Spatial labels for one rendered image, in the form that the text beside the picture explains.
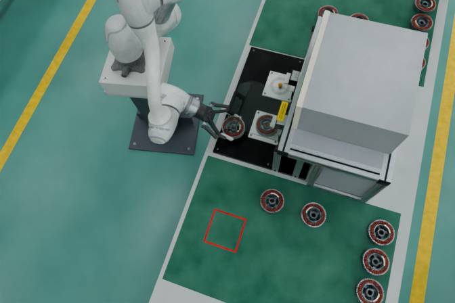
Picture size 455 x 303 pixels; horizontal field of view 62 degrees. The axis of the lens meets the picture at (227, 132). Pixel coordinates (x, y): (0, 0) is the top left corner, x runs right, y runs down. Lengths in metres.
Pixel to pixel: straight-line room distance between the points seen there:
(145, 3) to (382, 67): 0.86
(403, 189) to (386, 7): 1.05
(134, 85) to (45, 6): 1.95
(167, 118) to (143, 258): 1.26
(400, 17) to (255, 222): 1.40
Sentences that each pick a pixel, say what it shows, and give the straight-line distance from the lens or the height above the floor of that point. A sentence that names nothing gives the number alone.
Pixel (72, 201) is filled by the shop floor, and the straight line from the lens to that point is 2.91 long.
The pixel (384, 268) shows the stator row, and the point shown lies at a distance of 1.85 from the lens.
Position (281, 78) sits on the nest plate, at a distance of 2.05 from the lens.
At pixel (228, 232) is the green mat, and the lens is 1.82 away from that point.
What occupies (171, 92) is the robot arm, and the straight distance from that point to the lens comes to 1.74.
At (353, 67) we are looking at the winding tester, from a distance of 1.49.
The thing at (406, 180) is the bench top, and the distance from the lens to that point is 1.99.
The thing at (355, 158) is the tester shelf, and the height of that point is 1.11.
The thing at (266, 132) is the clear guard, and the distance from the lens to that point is 1.61.
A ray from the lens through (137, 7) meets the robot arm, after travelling 1.38.
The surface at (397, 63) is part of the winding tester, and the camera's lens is 1.54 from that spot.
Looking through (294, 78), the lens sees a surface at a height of 0.92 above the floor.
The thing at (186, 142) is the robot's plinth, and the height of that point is 0.02.
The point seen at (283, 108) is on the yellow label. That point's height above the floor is 1.07.
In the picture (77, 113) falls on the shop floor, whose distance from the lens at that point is 3.13.
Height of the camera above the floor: 2.56
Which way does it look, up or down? 68 degrees down
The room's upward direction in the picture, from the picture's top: 11 degrees counter-clockwise
